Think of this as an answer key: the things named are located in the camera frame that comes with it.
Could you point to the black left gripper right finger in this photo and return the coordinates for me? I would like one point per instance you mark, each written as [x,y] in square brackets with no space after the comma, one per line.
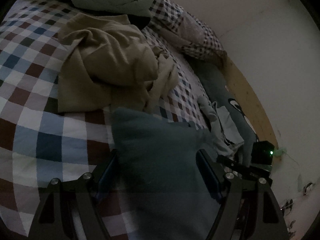
[248,207]

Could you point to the beige khaki garment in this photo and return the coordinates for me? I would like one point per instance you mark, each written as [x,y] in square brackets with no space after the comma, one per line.
[110,64]

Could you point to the checkered bed sheet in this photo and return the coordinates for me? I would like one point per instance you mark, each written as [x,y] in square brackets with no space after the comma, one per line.
[37,142]

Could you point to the wooden bed frame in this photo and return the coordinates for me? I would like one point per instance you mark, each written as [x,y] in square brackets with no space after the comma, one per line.
[248,100]

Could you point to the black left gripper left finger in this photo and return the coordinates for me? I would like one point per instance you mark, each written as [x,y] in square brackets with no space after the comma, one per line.
[73,209]

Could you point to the teal blue sweater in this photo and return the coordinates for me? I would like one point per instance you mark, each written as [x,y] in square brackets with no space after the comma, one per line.
[158,167]

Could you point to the checkered patchwork pillow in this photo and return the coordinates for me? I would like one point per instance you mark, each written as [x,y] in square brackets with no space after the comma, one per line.
[185,32]

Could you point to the dark teal penguin pillow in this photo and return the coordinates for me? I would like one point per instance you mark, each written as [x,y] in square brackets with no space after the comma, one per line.
[215,86]

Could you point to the light grey-green garment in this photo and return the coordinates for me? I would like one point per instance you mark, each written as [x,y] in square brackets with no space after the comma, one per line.
[225,135]

